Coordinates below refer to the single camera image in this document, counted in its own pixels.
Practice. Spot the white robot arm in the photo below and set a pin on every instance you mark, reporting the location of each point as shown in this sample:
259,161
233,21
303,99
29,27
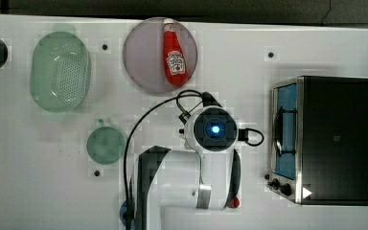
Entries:
204,175

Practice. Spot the green mug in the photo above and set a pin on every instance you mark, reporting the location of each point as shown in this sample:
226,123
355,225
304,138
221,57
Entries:
106,143

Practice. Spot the red ketchup bottle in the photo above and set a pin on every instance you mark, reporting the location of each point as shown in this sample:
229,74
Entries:
174,61

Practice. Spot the grey round plate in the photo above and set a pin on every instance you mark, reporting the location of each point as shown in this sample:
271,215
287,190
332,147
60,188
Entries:
143,54

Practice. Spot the red toy fruit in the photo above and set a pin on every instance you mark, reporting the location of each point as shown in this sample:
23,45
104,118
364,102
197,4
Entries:
234,203

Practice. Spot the blue bowl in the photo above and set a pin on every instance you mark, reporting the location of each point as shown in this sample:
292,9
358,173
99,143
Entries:
123,213

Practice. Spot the green perforated colander bowl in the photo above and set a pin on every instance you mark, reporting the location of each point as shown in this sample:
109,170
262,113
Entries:
60,72

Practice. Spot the black toaster oven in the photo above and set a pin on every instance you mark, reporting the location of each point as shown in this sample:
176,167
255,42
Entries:
319,141

